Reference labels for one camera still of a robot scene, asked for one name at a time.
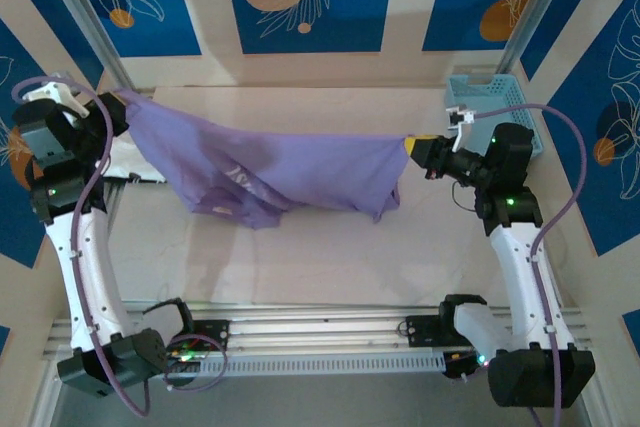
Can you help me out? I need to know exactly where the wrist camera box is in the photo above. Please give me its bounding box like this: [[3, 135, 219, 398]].
[[24, 77, 91, 118], [445, 105, 476, 153]]

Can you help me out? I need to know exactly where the wide aluminium frame rail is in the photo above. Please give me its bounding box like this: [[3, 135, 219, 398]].
[[42, 304, 594, 361]]

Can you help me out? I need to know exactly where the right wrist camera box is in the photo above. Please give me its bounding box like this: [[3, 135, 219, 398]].
[[445, 105, 476, 153]]

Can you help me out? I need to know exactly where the aluminium side rail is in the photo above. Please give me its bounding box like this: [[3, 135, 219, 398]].
[[97, 89, 156, 268]]

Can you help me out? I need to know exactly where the white table mat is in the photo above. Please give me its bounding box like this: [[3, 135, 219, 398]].
[[117, 85, 551, 308]]

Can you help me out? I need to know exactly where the black controller board with LED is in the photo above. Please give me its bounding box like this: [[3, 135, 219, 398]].
[[159, 349, 206, 376], [442, 349, 499, 381]]

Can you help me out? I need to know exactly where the light blue plastic basket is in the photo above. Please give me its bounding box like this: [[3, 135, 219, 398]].
[[444, 73, 545, 158]]

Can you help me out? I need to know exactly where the aluminium frame post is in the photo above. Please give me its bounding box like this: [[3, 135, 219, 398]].
[[488, 0, 574, 93], [34, 0, 139, 103]]

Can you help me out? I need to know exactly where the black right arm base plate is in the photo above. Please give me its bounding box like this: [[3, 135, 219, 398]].
[[405, 314, 499, 348]]

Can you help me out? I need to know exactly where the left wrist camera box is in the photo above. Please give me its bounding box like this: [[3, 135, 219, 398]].
[[24, 77, 91, 118]]

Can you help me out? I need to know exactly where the white slotted cable duct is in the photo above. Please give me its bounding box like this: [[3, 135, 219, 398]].
[[62, 352, 446, 381]]

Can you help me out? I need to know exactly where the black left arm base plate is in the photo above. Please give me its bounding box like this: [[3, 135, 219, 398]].
[[189, 319, 231, 353]]

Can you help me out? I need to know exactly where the folded white t-shirt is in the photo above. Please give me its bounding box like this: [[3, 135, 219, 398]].
[[97, 136, 169, 184]]

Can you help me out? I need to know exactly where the purple t-shirt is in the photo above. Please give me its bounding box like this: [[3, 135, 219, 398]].
[[115, 88, 416, 231]]

